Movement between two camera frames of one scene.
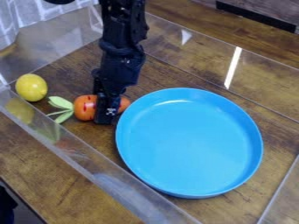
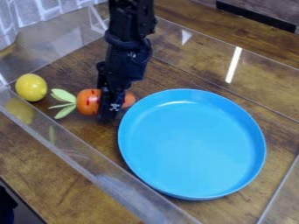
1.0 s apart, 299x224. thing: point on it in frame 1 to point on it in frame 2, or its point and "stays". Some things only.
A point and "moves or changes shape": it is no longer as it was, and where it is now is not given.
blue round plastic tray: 190,143 stays
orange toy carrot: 82,107 moves or changes shape
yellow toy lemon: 31,87 stays
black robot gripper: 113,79 stays
